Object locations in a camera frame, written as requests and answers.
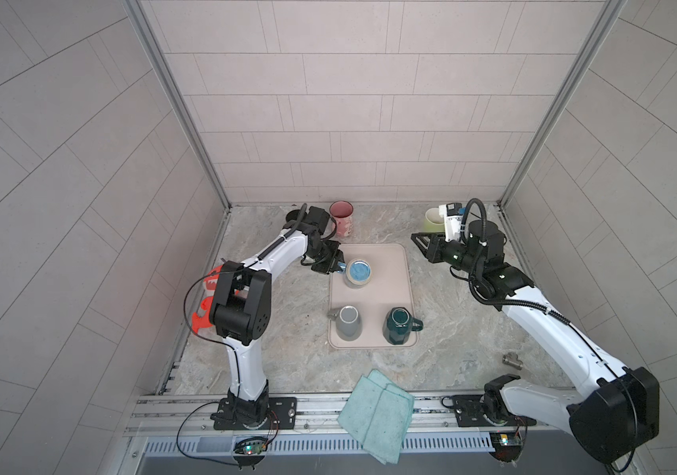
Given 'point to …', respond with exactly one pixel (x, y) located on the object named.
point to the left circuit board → (250, 447)
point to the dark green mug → (398, 326)
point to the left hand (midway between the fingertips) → (351, 257)
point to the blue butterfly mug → (357, 272)
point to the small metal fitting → (512, 359)
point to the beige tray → (389, 287)
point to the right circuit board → (507, 445)
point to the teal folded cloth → (376, 415)
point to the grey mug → (348, 322)
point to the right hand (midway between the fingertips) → (414, 236)
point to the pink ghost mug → (341, 211)
